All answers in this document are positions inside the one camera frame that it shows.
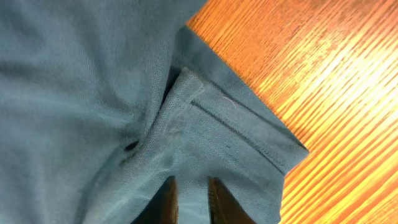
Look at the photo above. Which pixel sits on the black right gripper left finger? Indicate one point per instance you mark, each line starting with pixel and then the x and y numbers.
pixel 163 207

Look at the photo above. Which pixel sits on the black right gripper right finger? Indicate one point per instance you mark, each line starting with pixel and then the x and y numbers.
pixel 224 208

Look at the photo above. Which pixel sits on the teal blue polo shirt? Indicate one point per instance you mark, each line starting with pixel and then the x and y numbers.
pixel 104 103

